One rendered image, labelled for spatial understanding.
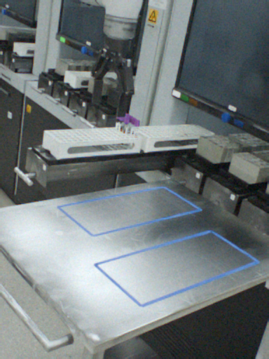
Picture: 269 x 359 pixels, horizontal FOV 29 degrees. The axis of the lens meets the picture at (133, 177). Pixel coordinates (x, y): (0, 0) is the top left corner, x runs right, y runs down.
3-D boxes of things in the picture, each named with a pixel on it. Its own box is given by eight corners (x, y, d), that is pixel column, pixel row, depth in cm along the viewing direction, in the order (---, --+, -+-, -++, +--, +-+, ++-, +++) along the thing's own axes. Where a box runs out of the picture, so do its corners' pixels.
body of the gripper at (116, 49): (99, 33, 148) (94, 65, 152) (115, 39, 142) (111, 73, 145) (120, 34, 152) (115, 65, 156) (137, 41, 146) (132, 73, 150)
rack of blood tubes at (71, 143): (122, 144, 171) (125, 127, 169) (139, 156, 164) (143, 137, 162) (40, 150, 154) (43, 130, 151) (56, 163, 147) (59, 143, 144)
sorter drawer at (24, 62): (111, 69, 312) (114, 55, 309) (124, 76, 302) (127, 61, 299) (-5, 65, 269) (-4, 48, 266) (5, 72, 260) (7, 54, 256)
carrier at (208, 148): (223, 165, 165) (228, 148, 162) (218, 166, 163) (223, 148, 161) (199, 152, 173) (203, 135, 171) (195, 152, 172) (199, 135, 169)
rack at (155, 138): (192, 140, 190) (196, 124, 187) (211, 150, 183) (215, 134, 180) (127, 144, 172) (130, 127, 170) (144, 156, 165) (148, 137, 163)
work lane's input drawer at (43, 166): (192, 154, 196) (197, 132, 192) (217, 169, 186) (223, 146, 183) (10, 170, 153) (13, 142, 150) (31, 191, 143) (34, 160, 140)
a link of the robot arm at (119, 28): (116, 18, 139) (113, 41, 141) (143, 20, 144) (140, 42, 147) (99, 12, 145) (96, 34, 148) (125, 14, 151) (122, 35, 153)
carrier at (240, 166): (259, 186, 154) (265, 167, 151) (254, 187, 153) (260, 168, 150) (232, 170, 162) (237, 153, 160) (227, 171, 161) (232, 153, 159)
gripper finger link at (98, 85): (95, 80, 156) (94, 80, 157) (92, 103, 159) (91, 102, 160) (104, 80, 158) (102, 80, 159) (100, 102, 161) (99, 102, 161)
